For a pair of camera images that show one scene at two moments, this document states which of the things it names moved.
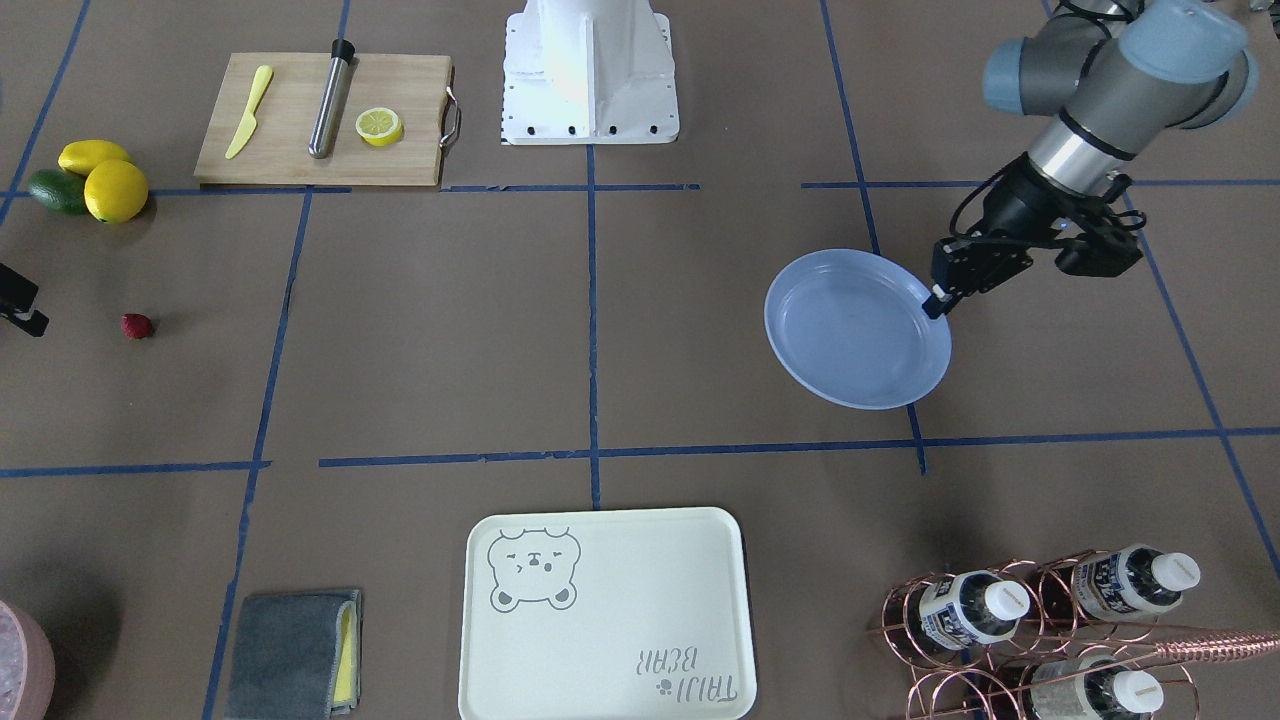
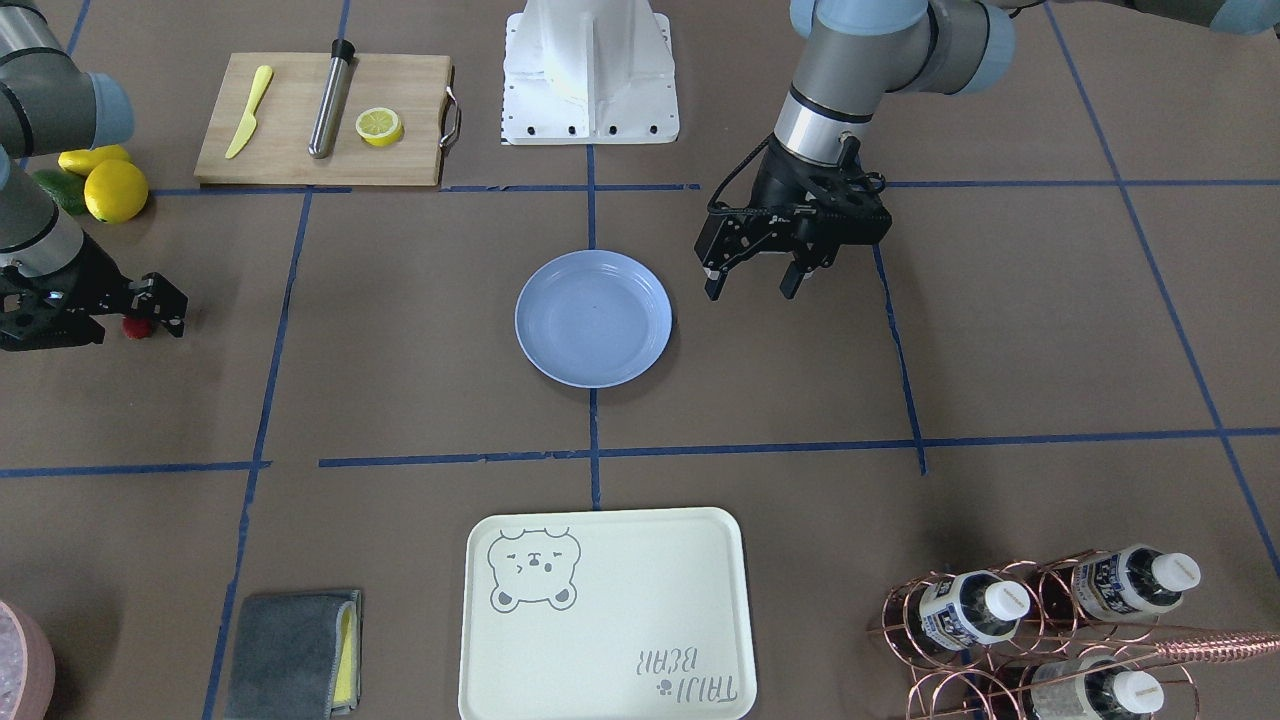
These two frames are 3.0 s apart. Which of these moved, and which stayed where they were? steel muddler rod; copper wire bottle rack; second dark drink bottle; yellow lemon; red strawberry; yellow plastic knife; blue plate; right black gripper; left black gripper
Moved: right black gripper; left black gripper; blue plate
Stayed: steel muddler rod; yellow plastic knife; copper wire bottle rack; second dark drink bottle; red strawberry; yellow lemon
